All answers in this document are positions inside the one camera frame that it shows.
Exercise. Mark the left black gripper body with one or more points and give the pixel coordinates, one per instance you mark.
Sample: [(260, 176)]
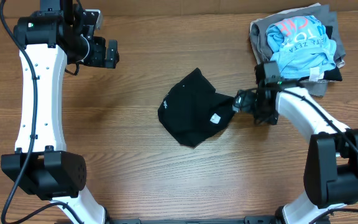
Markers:
[(96, 57)]

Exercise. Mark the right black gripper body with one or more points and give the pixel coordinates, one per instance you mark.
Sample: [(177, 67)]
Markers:
[(252, 103)]

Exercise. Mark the black t-shirt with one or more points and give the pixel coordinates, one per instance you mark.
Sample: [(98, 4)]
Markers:
[(192, 111)]

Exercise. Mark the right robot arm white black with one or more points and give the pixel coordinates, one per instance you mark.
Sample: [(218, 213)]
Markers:
[(331, 170)]

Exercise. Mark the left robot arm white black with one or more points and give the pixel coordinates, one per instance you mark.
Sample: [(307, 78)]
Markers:
[(59, 34)]

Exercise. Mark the light blue printed t-shirt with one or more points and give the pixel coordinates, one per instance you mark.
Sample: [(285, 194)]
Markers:
[(301, 47)]

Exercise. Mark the grey folded garment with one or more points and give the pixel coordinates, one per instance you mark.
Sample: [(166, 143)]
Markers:
[(305, 43)]

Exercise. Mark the black folded garment in pile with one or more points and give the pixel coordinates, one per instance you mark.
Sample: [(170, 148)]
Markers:
[(333, 75)]

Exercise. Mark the beige folded garment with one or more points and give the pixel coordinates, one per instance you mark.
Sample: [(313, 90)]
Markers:
[(258, 27)]

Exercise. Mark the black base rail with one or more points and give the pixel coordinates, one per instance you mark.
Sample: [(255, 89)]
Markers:
[(191, 221)]

